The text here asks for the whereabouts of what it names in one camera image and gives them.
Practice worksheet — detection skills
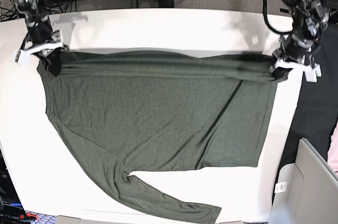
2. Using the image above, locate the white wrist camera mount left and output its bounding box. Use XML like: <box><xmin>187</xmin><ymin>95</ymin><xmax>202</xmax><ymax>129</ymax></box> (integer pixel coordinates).
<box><xmin>269</xmin><ymin>55</ymin><xmax>322</xmax><ymax>83</ymax></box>

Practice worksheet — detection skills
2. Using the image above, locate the pink cloth at edge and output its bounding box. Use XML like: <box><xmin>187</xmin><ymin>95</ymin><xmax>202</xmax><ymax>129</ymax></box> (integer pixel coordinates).
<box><xmin>327</xmin><ymin>126</ymin><xmax>338</xmax><ymax>174</ymax></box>

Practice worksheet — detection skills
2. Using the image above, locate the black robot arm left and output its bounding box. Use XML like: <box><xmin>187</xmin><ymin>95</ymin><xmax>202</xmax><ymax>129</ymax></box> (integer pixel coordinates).
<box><xmin>262</xmin><ymin>0</ymin><xmax>328</xmax><ymax>82</ymax></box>

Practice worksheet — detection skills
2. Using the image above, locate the dark green long-sleeve shirt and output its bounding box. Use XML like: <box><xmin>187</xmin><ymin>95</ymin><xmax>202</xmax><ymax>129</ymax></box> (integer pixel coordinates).
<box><xmin>37</xmin><ymin>52</ymin><xmax>282</xmax><ymax>223</ymax></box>

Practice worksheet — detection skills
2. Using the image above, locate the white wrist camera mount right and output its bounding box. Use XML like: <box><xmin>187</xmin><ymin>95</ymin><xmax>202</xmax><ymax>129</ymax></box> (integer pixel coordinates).
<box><xmin>13</xmin><ymin>30</ymin><xmax>69</xmax><ymax>64</ymax></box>

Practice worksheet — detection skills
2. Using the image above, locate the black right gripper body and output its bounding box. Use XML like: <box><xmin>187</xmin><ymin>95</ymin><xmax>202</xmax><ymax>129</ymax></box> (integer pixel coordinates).
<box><xmin>26</xmin><ymin>15</ymin><xmax>54</xmax><ymax>46</ymax></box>

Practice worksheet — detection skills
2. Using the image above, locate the grey plastic bin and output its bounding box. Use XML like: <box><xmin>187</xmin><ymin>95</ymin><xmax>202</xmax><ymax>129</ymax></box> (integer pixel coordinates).
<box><xmin>268</xmin><ymin>138</ymin><xmax>337</xmax><ymax>224</ymax></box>

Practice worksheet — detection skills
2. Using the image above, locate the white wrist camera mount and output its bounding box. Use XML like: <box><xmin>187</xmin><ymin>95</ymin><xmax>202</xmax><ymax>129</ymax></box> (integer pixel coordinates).
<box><xmin>13</xmin><ymin>30</ymin><xmax>69</xmax><ymax>64</ymax></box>
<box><xmin>269</xmin><ymin>55</ymin><xmax>322</xmax><ymax>83</ymax></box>

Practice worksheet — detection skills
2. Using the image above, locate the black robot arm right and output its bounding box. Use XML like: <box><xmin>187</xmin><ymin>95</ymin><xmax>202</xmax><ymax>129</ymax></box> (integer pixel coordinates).
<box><xmin>14</xmin><ymin>0</ymin><xmax>65</xmax><ymax>76</ymax></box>

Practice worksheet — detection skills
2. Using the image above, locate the black box with orange label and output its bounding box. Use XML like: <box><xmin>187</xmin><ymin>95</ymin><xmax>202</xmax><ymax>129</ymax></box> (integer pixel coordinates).
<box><xmin>1</xmin><ymin>154</ymin><xmax>23</xmax><ymax>223</ymax></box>

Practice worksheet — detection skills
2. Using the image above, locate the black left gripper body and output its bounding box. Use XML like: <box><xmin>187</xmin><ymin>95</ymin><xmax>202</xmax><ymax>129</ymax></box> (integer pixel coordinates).
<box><xmin>273</xmin><ymin>34</ymin><xmax>321</xmax><ymax>63</ymax></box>

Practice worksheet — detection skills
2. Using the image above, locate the black cloth beside table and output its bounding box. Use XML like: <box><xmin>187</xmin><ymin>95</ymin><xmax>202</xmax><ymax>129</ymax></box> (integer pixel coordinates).
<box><xmin>279</xmin><ymin>22</ymin><xmax>338</xmax><ymax>168</ymax></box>

